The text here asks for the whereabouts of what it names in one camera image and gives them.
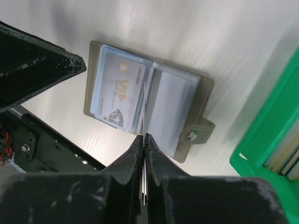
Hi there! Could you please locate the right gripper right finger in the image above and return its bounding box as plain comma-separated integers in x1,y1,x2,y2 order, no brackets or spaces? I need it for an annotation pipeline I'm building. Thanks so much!
145,134,288,224

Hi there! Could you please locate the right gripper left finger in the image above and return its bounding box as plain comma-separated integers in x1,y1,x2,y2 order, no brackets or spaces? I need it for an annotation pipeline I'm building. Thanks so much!
0,136,144,224

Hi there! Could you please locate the grey card holder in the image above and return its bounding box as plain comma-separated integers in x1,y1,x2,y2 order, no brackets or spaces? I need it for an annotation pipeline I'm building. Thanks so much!
84,41,215,163

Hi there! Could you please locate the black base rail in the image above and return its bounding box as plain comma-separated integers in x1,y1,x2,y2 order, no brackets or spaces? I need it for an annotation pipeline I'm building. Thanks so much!
0,106,105,174

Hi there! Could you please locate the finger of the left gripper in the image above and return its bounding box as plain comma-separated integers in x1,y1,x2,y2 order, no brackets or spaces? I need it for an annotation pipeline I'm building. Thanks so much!
0,22,86,112

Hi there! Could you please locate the green plastic bin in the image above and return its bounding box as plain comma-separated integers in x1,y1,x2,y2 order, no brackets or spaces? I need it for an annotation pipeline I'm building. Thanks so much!
229,49,299,224

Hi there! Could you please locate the stack of white cards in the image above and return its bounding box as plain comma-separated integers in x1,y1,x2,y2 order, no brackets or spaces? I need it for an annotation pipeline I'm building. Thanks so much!
264,129,299,181

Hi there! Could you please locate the white credit card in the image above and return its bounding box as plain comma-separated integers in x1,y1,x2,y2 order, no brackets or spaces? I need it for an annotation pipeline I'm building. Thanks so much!
141,82,147,206
91,45,146,131

